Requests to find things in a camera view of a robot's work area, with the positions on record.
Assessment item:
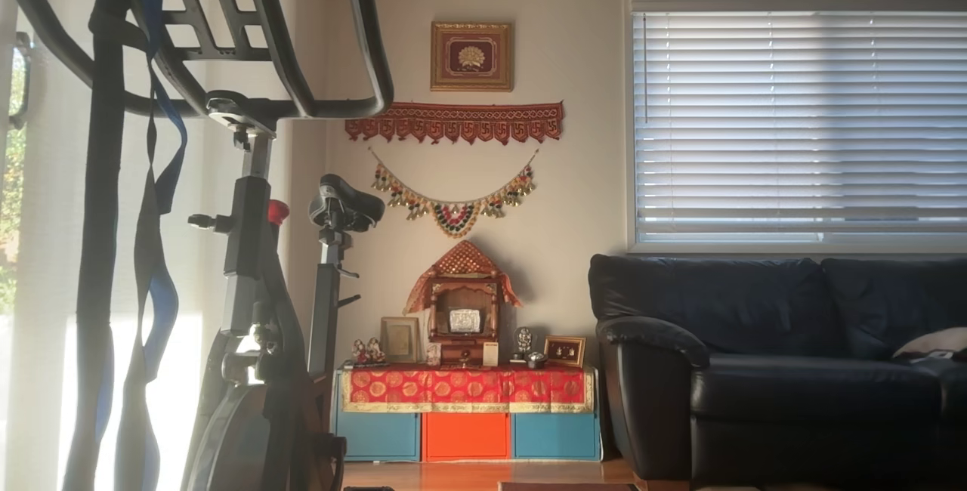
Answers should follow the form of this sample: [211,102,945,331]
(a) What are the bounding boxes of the red and gold cloth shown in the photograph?
[340,364,596,414]

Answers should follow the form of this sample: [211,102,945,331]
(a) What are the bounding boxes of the gold framed wall picture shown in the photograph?
[431,21,514,92]

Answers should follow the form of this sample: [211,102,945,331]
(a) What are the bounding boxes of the blue hanging strap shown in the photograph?
[113,0,189,491]

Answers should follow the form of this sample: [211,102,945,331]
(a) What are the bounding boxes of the red embroidered wall hanging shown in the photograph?
[345,102,564,147]

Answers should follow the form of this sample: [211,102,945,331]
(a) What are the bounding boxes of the small gold framed picture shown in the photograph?
[544,335,587,369]

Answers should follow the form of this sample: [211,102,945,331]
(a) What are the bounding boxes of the small colourful figurines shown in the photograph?
[351,338,388,369]

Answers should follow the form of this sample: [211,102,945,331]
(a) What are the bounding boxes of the white window blind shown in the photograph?
[626,0,967,254]

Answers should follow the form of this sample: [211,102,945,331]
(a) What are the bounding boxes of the white cushion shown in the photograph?
[893,327,967,363]

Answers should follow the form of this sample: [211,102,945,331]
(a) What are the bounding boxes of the black exercise bike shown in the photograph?
[0,0,395,491]

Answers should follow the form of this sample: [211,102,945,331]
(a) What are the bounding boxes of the wooden shrine with red canopy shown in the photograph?
[403,240,523,368]

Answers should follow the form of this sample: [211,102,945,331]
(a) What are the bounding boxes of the white sheer curtain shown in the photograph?
[0,0,327,491]

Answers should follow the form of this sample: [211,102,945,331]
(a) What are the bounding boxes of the black hanging strap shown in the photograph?
[62,0,131,491]

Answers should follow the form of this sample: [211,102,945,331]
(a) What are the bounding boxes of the beaded garland wall hanging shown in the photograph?
[369,148,540,239]

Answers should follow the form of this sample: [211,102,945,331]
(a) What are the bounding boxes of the pale standing picture frame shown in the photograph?
[380,317,422,364]

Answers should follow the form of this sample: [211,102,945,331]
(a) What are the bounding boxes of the dark floor rug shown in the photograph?
[499,482,640,491]

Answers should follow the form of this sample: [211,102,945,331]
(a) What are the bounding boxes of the black leather sofa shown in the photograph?
[589,254,967,484]

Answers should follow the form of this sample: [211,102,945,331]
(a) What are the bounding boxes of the blue and orange cabinet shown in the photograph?
[332,369,603,463]

